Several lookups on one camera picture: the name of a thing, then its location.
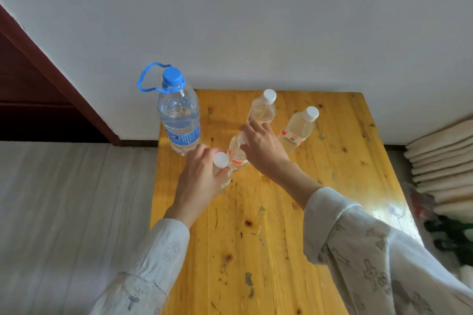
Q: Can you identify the person's right hand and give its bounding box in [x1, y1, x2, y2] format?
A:
[239, 121, 292, 179]

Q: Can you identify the person's left hand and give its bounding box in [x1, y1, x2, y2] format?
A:
[164, 143, 233, 230]

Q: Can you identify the small white-capped clear bottle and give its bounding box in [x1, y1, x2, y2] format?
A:
[277, 106, 320, 155]
[227, 132, 251, 173]
[246, 89, 278, 128]
[212, 152, 234, 196]

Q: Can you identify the person's left forearm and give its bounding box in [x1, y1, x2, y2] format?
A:
[90, 208, 191, 315]

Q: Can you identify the person's right forearm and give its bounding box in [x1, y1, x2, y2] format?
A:
[259, 161, 473, 315]

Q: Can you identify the large blue-capped water bottle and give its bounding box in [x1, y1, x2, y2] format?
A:
[137, 62, 201, 157]

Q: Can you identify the stack of cream folded boards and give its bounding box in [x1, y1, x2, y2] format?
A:
[403, 118, 473, 217]

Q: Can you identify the brown wooden door frame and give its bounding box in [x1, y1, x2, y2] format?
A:
[0, 4, 122, 146]

